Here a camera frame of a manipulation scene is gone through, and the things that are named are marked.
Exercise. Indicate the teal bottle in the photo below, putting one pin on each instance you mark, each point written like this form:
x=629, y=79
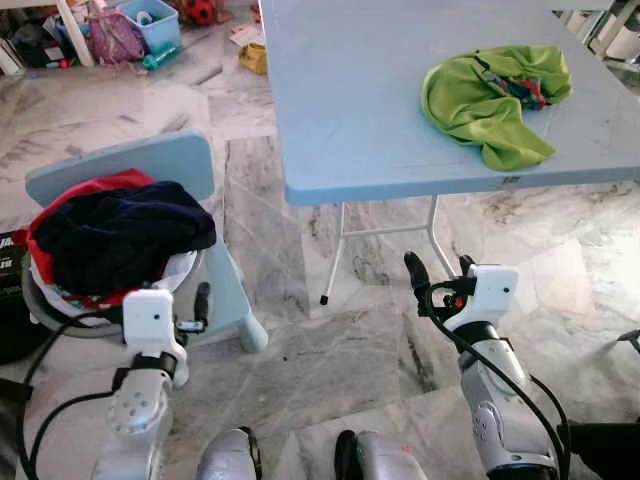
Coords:
x=162, y=60

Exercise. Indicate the silver right robot leg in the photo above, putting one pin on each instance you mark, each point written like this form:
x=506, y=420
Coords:
x=385, y=455

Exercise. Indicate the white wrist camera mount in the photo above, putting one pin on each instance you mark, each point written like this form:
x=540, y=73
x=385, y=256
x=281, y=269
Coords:
x=490, y=292
x=152, y=320

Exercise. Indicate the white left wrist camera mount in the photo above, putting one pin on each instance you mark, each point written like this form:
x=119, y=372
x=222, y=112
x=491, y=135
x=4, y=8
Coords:
x=152, y=320

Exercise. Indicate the red ball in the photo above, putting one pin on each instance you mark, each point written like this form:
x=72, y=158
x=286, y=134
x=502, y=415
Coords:
x=200, y=10

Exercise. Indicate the blue plastic storage box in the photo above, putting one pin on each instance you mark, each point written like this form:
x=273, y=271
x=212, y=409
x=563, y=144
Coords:
x=155, y=25

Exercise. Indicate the light blue folding table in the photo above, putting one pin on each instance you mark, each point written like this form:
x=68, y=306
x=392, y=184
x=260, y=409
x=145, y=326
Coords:
x=360, y=100

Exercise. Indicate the white cloth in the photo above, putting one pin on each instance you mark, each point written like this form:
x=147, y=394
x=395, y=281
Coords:
x=175, y=270

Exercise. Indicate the white paper sheets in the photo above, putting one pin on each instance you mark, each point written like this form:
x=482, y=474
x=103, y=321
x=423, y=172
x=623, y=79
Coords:
x=245, y=33

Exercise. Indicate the navy blue garment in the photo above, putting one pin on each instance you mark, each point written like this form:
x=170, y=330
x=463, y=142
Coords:
x=120, y=235

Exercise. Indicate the small yellow bag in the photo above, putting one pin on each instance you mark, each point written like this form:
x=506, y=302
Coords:
x=252, y=58

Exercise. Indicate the white plastic furniture leg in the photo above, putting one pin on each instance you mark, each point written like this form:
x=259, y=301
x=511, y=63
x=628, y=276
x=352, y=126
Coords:
x=75, y=35

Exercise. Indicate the black bag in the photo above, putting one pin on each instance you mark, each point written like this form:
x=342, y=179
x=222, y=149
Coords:
x=35, y=45

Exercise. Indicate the white shelf unit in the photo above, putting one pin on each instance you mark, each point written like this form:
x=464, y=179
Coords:
x=600, y=30

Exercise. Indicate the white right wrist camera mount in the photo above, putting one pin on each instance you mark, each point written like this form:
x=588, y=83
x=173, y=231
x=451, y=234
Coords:
x=490, y=292

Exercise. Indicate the grey laundry basket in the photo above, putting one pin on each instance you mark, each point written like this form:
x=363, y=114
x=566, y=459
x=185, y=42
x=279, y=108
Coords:
x=70, y=322

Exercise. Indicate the purple bag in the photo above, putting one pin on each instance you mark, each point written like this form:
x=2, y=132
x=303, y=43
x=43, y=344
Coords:
x=112, y=40

